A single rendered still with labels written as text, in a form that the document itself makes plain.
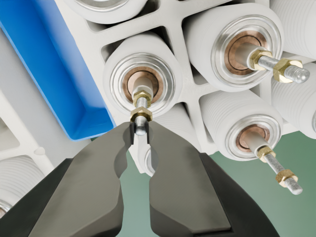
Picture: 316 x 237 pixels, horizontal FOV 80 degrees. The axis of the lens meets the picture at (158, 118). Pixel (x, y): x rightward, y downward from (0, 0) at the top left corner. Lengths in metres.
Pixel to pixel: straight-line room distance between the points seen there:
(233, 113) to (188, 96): 0.08
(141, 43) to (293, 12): 0.18
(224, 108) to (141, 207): 0.57
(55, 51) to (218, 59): 0.37
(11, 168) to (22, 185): 0.04
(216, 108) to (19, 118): 0.32
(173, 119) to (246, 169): 0.48
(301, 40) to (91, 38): 0.26
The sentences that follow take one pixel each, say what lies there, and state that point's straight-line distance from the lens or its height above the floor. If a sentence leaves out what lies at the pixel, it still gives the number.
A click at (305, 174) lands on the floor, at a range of 0.86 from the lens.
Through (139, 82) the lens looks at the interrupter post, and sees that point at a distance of 0.20.
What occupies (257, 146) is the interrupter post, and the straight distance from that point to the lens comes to 0.27.
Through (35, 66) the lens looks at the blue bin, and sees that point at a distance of 0.43.
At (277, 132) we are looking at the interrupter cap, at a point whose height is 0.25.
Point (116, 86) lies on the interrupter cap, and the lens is 0.22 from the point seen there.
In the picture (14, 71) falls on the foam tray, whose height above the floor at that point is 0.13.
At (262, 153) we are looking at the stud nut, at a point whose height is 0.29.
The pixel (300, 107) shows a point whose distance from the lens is 0.33.
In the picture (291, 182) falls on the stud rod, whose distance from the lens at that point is 0.24.
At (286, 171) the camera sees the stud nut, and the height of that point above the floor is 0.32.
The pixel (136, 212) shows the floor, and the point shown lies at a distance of 0.80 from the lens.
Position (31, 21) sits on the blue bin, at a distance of 0.48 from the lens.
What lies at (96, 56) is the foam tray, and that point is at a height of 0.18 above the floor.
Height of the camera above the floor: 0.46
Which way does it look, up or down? 61 degrees down
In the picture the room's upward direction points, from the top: 174 degrees clockwise
